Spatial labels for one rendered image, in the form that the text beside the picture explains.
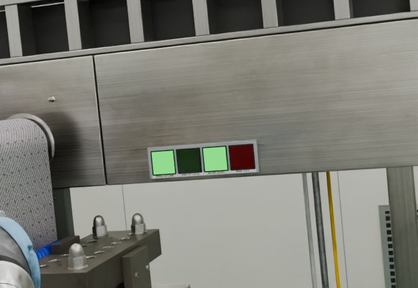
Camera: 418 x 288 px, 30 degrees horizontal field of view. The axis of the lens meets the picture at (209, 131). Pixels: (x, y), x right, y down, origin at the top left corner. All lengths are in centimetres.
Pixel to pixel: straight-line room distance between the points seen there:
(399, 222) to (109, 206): 274
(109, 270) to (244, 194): 263
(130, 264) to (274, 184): 255
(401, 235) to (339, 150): 29
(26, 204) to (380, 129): 75
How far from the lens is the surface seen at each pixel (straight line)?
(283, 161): 167
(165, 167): 174
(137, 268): 162
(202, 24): 171
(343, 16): 166
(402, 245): 184
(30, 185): 168
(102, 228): 180
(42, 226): 172
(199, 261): 426
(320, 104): 165
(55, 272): 148
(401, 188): 182
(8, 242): 94
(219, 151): 170
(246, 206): 413
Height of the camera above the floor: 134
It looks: 3 degrees down
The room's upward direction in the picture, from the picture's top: 5 degrees counter-clockwise
